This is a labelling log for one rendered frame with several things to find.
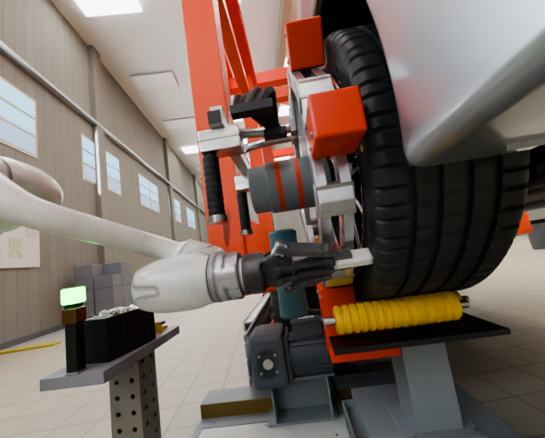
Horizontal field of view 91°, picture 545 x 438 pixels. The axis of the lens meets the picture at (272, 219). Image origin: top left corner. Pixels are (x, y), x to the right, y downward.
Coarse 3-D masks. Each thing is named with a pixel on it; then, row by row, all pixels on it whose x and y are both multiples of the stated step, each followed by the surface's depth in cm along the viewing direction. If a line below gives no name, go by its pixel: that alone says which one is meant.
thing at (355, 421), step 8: (344, 400) 88; (352, 400) 88; (344, 408) 83; (352, 408) 86; (344, 416) 87; (352, 416) 82; (352, 424) 79; (360, 424) 78; (352, 432) 72; (360, 432) 75
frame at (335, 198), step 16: (288, 80) 68; (304, 80) 50; (320, 80) 48; (304, 96) 48; (304, 112) 48; (304, 128) 50; (320, 160) 46; (336, 160) 46; (320, 176) 46; (336, 176) 48; (320, 192) 46; (336, 192) 45; (352, 192) 45; (320, 208) 46; (336, 208) 46; (352, 208) 46; (320, 224) 49; (352, 224) 48; (320, 240) 54; (352, 240) 51; (336, 272) 57; (352, 272) 56
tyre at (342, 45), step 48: (336, 48) 50; (384, 96) 41; (384, 144) 40; (384, 192) 41; (432, 192) 41; (480, 192) 40; (384, 240) 44; (432, 240) 44; (480, 240) 44; (384, 288) 51; (432, 288) 53
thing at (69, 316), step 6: (84, 306) 71; (66, 312) 68; (72, 312) 68; (78, 312) 69; (84, 312) 70; (66, 318) 68; (72, 318) 67; (78, 318) 68; (84, 318) 70; (66, 324) 67
